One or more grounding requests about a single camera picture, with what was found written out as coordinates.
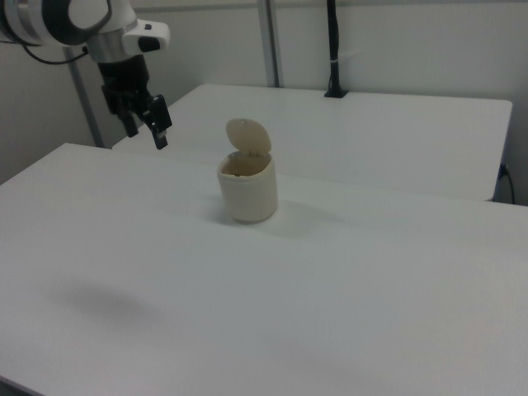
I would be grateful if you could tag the grey metal frame post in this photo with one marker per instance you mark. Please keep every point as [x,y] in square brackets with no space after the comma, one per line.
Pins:
[84,103]

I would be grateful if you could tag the grey metal partition post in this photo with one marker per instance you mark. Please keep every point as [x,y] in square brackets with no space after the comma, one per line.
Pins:
[270,41]

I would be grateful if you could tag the beige small trash bin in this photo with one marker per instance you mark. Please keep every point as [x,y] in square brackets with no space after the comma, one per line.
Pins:
[249,194]

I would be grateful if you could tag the black camera pole with clamp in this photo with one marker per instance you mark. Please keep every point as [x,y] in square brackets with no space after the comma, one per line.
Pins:
[335,49]

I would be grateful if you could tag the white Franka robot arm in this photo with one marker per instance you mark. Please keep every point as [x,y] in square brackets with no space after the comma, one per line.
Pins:
[70,20]

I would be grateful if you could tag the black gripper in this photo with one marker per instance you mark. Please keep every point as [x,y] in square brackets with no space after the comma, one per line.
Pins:
[123,80]

